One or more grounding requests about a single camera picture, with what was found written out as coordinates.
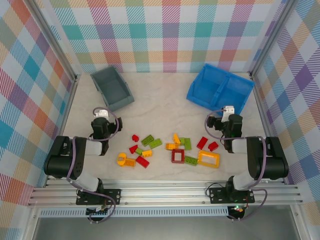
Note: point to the red arch lego brick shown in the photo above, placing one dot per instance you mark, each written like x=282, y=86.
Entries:
x=135, y=138

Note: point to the small red lego brick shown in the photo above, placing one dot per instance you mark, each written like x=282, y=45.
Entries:
x=213, y=146

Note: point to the red slope lego brick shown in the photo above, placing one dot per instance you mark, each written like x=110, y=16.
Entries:
x=133, y=149

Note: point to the small green lego brick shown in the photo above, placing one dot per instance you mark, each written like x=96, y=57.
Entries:
x=181, y=141
x=139, y=151

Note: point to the yellow lego window frame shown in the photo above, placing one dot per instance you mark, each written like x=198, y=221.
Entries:
x=200, y=157

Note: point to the yellow round lego piece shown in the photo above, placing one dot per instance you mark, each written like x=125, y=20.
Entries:
x=119, y=161

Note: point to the grey plastic bin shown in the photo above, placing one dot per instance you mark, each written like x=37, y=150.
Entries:
x=112, y=87

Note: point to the yellow slope lego brick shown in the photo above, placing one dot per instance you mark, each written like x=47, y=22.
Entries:
x=176, y=138

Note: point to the orange lego brick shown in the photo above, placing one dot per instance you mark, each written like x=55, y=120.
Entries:
x=172, y=146
x=130, y=162

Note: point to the blue two-compartment plastic bin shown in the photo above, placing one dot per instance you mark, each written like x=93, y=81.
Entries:
x=225, y=85

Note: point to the long red lego brick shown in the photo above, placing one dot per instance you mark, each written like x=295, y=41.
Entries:
x=142, y=162

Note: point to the red lego window frame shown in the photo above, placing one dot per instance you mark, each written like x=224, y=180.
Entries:
x=178, y=150

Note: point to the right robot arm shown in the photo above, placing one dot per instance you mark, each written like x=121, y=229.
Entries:
x=272, y=162

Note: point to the small circuit board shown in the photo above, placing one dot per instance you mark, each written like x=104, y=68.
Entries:
x=100, y=208

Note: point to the circuit board with lights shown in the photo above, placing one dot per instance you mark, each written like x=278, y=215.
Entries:
x=237, y=208

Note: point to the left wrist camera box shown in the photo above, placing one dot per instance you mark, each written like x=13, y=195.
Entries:
x=102, y=113

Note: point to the aluminium side rail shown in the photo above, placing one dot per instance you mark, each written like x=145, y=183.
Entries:
x=62, y=125
x=265, y=120

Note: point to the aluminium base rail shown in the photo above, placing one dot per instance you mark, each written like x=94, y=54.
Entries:
x=162, y=195

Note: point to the aluminium upright post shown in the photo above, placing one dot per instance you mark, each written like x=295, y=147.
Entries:
x=272, y=37
x=55, y=37

